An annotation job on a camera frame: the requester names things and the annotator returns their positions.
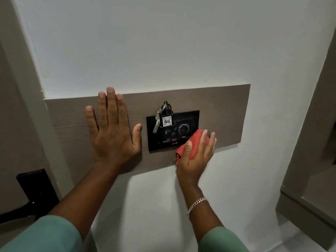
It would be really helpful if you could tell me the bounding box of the person's right hand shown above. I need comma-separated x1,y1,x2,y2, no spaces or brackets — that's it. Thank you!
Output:
176,130,217,187

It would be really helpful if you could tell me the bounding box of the person's left hand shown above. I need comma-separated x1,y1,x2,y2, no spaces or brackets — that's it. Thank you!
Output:
86,87,142,166

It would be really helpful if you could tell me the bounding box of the red cleaning cloth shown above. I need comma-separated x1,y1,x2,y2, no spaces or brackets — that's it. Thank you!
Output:
175,129,210,165

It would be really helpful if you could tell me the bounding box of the person's right forearm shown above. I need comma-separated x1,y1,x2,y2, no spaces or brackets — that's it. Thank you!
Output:
178,181,225,243

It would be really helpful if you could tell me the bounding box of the person's left forearm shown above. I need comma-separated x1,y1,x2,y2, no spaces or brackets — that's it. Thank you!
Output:
47,161,124,242

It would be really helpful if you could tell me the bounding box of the silver key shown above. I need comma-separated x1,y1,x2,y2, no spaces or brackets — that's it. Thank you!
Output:
153,111,161,134

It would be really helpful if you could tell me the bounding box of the black key tag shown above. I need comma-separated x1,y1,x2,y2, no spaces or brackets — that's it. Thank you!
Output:
160,101,174,127

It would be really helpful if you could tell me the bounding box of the green right sleeve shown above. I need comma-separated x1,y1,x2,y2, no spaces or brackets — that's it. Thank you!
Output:
198,227,250,252

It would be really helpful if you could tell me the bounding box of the green sleeve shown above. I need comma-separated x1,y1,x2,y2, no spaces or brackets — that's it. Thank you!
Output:
0,215,83,252
198,227,250,252

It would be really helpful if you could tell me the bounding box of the brown wooden furniture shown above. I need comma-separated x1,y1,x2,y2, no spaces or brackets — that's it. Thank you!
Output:
276,29,336,251

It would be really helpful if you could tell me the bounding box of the green left sleeve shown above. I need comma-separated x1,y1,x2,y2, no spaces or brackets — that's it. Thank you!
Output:
0,215,83,252

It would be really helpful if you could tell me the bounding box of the black wall switch panel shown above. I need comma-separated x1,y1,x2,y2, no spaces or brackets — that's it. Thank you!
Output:
146,110,200,152

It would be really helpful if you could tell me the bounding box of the brown wooden wall board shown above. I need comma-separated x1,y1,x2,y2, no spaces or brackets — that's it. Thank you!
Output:
44,84,251,184

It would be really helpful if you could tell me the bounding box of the silver chain bracelet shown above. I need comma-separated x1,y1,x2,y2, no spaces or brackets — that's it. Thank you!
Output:
187,197,209,217

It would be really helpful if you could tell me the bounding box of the black door handle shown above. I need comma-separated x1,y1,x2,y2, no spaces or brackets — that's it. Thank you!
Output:
0,169,60,225

